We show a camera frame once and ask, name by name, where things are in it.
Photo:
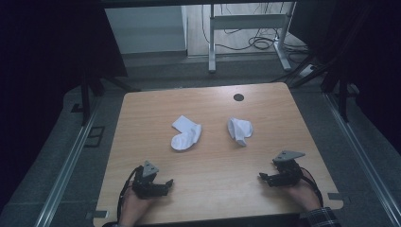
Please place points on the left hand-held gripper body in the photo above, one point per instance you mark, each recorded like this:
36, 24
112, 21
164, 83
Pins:
146, 186

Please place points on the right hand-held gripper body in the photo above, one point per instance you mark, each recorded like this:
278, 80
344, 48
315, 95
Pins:
288, 173

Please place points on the white sock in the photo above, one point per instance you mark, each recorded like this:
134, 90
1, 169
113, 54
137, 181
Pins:
186, 138
241, 129

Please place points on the person's left hand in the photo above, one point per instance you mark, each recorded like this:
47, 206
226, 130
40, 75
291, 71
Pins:
134, 208

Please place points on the person's right hand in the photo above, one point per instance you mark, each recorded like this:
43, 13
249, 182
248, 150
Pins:
302, 195

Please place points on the black metal stand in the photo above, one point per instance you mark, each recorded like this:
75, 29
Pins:
343, 101
85, 101

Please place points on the white power strip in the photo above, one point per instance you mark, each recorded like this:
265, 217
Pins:
306, 71

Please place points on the black curtain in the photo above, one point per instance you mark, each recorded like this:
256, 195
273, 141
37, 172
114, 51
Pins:
47, 63
372, 63

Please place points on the black floor bracket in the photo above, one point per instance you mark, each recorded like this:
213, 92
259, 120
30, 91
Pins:
94, 136

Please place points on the silver metal floor rail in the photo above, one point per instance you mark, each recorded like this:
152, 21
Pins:
67, 170
362, 157

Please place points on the white metal desk frame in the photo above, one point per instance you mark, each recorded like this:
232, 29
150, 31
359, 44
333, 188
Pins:
246, 22

